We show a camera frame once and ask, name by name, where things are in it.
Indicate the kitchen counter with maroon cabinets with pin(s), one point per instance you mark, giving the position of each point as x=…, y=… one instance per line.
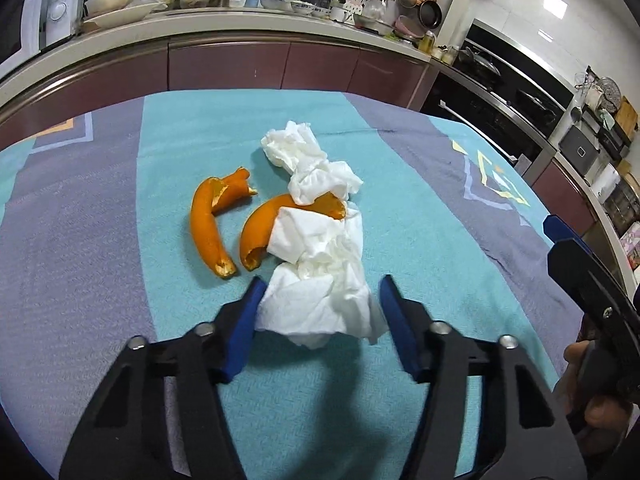
x=225, y=65

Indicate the large white tissue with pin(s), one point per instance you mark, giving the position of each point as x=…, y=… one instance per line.
x=320, y=300

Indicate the black built-in oven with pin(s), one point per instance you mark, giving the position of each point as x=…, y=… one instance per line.
x=500, y=110

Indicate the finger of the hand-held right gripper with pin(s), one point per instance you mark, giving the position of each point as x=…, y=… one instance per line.
x=585, y=275
x=556, y=228

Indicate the black wok with lid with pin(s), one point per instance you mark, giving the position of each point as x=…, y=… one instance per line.
x=480, y=65

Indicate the yellow oil bottle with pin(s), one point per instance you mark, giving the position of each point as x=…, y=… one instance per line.
x=426, y=42

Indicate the white plate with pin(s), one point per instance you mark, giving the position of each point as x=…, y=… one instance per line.
x=125, y=14

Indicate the blue striped cloth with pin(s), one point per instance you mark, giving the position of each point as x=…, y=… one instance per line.
x=100, y=210

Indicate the wide orange peel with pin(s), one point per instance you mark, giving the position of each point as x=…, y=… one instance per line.
x=257, y=225

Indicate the kitchen storage rack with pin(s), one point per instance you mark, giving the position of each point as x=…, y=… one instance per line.
x=607, y=135

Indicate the twisted white tissue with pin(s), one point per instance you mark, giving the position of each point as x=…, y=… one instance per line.
x=310, y=170

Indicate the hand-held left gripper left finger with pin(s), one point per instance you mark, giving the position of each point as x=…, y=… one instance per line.
x=245, y=330

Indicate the white microwave oven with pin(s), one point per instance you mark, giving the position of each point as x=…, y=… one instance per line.
x=57, y=5

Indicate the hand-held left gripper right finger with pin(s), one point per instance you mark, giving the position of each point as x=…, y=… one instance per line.
x=400, y=330

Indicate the narrow curved orange peel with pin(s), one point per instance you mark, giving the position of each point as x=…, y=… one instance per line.
x=202, y=225

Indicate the black frying pan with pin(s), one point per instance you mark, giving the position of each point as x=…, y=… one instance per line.
x=431, y=16

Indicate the white bowl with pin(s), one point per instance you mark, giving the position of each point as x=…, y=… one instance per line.
x=110, y=1

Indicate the person's right hand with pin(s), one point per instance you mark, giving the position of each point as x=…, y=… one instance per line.
x=607, y=417

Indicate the white mug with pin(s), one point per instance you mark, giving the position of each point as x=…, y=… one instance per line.
x=341, y=12

